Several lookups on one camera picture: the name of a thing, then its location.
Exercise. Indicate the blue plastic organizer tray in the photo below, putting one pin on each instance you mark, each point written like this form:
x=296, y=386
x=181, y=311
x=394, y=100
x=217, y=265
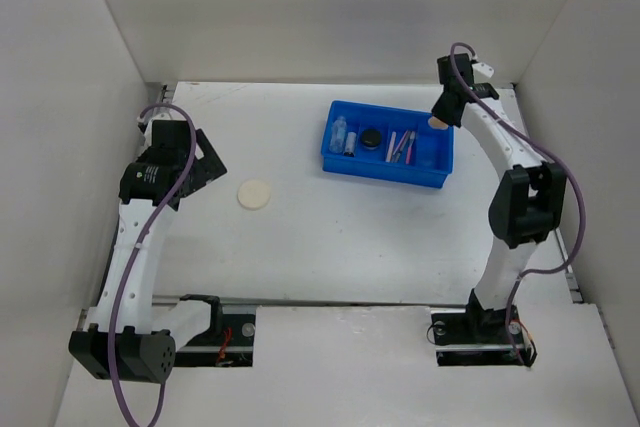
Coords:
x=433, y=150

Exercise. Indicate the beige pink pencil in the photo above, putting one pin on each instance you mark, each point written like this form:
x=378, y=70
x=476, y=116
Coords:
x=390, y=147

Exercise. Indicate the grey makeup pen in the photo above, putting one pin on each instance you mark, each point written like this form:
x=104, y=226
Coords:
x=403, y=140

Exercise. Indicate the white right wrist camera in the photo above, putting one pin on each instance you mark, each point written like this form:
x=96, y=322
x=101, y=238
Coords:
x=483, y=69

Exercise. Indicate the round beige powder puff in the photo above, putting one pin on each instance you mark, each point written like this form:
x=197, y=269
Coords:
x=254, y=194

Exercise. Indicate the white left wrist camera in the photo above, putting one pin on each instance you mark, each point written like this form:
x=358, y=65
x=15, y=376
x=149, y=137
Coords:
x=146, y=125

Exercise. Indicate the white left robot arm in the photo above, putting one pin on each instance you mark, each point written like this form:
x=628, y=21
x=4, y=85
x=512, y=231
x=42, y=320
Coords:
x=122, y=337

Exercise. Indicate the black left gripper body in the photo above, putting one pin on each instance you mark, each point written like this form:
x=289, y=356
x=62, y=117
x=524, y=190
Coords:
x=204, y=169

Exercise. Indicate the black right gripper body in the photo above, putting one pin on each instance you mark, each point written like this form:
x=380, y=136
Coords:
x=438, y=110

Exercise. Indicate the thin pink brush black tip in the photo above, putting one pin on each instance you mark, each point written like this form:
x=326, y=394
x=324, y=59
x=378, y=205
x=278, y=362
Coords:
x=398, y=154

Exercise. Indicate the peach makeup sponge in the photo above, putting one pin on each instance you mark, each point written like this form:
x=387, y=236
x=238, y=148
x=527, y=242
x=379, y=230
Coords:
x=437, y=124

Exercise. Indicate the black round compact jar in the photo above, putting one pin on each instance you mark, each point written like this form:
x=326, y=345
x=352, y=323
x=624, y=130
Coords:
x=371, y=138

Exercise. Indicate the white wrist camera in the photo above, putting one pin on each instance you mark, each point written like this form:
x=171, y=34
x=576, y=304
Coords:
x=146, y=125
x=483, y=69

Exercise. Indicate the aluminium rail right edge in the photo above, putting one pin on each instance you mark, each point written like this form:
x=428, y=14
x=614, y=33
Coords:
x=545, y=209

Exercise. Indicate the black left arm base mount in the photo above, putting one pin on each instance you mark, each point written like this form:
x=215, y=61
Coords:
x=210, y=333

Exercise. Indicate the clear bottle black cap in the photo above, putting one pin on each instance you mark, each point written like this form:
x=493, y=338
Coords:
x=350, y=144

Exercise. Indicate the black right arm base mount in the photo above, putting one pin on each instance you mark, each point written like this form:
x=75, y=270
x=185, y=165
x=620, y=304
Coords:
x=468, y=338

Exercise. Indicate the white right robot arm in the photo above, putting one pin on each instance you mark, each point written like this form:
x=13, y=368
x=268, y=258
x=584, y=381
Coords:
x=485, y=118

